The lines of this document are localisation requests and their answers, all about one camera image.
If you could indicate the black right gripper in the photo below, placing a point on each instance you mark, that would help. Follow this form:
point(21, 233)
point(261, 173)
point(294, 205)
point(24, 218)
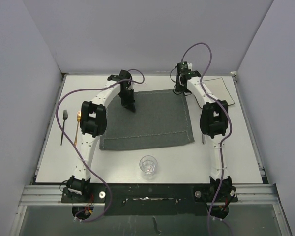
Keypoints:
point(179, 88)

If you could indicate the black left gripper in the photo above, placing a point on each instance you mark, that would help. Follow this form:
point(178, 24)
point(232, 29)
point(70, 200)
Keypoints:
point(129, 103)

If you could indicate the grey cloth placemat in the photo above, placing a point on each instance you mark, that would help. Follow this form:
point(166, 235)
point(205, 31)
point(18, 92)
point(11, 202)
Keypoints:
point(161, 120)

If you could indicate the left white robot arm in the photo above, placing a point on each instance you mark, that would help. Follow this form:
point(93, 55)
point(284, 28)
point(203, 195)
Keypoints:
point(93, 124)

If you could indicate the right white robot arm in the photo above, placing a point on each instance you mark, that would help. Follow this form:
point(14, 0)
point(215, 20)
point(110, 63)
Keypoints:
point(214, 121)

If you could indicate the white rectangular plate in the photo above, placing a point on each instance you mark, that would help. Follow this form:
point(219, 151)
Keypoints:
point(218, 88)

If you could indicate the gold metal fork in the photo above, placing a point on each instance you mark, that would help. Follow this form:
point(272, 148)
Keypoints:
point(78, 119)

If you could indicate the silver table knife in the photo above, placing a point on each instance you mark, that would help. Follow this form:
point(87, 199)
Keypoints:
point(203, 139)

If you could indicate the black plastic fork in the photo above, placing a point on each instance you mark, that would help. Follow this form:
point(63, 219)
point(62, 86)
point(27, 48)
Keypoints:
point(64, 118)

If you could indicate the clear plastic cup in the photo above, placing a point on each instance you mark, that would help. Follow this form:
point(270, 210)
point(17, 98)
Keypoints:
point(148, 166)

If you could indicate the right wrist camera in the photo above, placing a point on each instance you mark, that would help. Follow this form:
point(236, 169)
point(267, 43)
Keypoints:
point(183, 67)

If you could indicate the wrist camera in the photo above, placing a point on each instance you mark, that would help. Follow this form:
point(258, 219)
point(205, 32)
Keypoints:
point(183, 67)
point(123, 75)

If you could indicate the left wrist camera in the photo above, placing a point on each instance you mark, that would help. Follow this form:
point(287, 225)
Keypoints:
point(123, 75)

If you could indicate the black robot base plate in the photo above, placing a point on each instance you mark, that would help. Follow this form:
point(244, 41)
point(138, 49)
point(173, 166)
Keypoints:
point(152, 200)

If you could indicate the aluminium frame rail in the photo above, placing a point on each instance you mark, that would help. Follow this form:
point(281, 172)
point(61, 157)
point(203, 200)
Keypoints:
point(39, 195)

